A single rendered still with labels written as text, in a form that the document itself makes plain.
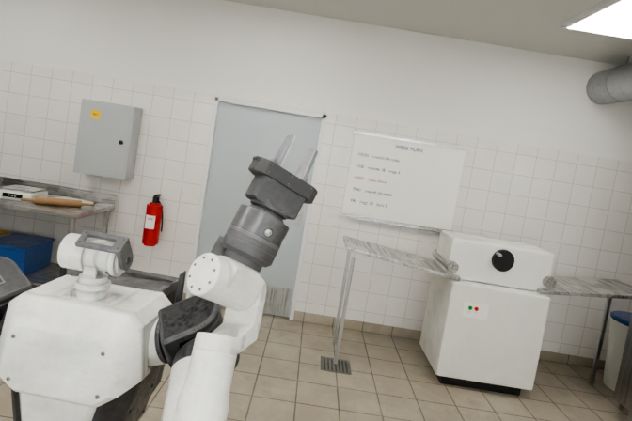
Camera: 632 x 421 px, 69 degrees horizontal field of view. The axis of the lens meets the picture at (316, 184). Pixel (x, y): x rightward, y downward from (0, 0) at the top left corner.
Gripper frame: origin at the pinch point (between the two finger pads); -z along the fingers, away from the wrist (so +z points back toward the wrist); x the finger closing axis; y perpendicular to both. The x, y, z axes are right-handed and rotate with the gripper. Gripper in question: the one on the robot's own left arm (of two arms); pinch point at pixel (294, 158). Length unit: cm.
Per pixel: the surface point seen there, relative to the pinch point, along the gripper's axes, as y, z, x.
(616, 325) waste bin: 173, -78, -420
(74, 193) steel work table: 435, 30, 22
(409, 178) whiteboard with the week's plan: 286, -125, -225
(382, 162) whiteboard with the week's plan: 298, -127, -197
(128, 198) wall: 419, 12, -22
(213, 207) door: 382, -17, -93
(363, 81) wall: 303, -186, -142
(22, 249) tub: 395, 90, 34
